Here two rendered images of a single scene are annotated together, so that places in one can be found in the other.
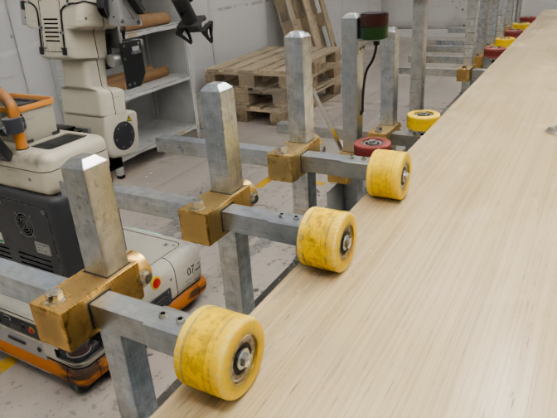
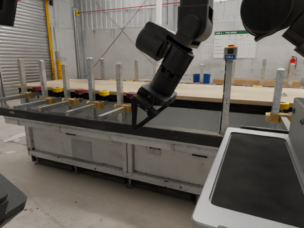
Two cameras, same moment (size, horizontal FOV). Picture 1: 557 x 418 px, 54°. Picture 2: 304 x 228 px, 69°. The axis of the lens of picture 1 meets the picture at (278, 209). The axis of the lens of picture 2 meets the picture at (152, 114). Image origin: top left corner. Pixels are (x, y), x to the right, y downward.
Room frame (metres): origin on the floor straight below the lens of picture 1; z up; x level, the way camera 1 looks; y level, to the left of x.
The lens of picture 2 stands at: (2.26, 0.79, 1.15)
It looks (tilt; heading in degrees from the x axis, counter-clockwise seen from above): 14 degrees down; 262
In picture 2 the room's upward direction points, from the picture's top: straight up
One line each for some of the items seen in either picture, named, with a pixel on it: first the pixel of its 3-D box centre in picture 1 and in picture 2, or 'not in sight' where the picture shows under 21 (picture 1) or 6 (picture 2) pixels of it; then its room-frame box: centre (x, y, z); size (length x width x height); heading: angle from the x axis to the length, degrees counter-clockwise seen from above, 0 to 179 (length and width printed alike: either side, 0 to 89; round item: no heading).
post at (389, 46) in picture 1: (388, 121); (274, 111); (1.42, -0.31, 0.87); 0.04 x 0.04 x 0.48; 59
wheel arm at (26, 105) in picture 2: (478, 43); (40, 102); (2.94, -1.10, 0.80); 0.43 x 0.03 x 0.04; 59
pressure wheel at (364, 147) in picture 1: (372, 165); not in sight; (1.14, -0.21, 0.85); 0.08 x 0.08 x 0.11
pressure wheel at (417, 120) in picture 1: (422, 133); (280, 111); (1.33, -0.38, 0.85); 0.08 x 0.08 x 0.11
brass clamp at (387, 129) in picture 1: (385, 134); (278, 117); (1.40, -0.30, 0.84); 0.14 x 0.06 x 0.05; 149
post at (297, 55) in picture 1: (302, 162); not in sight; (0.99, -0.05, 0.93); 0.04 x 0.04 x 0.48; 59
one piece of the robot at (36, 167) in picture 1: (44, 196); not in sight; (1.75, 0.80, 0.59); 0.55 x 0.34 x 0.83; 58
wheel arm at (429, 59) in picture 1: (456, 60); (89, 107); (2.51, -0.84, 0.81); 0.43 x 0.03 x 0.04; 59
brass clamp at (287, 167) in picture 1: (297, 156); not in sight; (0.97, -0.04, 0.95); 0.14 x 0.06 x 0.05; 149
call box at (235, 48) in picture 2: not in sight; (230, 54); (1.64, -0.44, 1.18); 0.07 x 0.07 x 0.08; 59
